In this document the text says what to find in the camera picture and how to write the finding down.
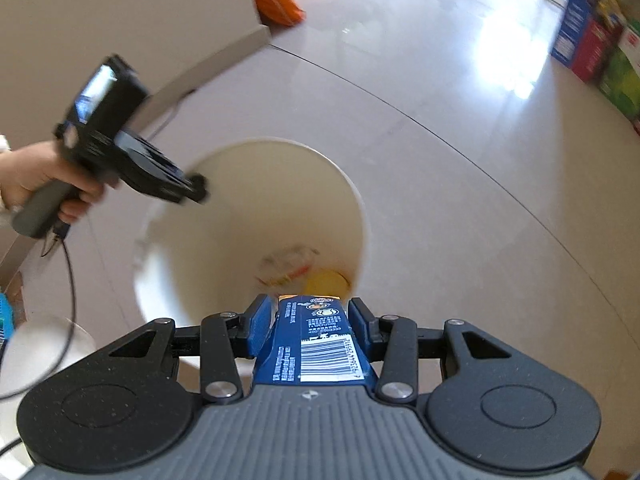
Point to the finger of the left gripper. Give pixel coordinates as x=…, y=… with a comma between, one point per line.
x=200, y=187

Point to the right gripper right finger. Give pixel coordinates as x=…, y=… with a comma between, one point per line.
x=393, y=341

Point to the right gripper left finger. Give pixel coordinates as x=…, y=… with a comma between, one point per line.
x=225, y=337

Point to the blue white milk carton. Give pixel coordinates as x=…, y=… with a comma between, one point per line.
x=311, y=342

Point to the white plastic waste bin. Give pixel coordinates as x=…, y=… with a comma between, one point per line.
x=192, y=260

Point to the clear red plastic wrapper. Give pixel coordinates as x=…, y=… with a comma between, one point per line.
x=285, y=266

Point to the person left hand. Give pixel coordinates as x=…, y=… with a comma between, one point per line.
x=25, y=171

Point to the white skirting board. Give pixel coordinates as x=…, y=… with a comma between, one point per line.
x=198, y=75

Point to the orange peel half right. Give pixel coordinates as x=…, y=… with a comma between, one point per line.
x=327, y=283

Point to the stacked colourful boxes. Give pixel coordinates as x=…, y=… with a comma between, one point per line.
x=599, y=44

